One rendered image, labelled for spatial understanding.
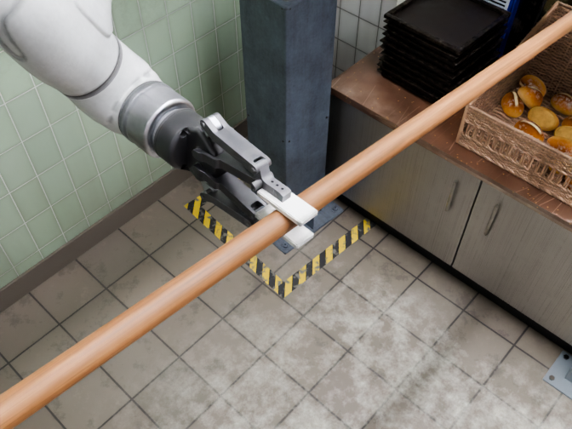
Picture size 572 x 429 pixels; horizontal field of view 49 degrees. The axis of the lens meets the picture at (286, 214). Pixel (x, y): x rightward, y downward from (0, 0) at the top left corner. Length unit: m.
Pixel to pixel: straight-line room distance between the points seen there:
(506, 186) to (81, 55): 1.39
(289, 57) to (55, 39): 1.15
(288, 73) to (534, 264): 0.94
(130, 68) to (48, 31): 0.14
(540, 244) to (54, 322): 1.62
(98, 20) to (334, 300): 1.64
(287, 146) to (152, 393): 0.91
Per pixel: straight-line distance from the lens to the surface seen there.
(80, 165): 2.24
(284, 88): 1.90
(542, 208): 1.89
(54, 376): 0.60
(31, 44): 0.76
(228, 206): 0.80
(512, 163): 1.92
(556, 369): 2.29
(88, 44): 0.79
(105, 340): 0.61
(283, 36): 1.79
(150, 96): 0.83
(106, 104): 0.85
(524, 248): 2.03
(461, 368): 2.20
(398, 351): 2.19
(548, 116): 2.07
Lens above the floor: 1.91
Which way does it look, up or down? 50 degrees down
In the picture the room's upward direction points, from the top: straight up
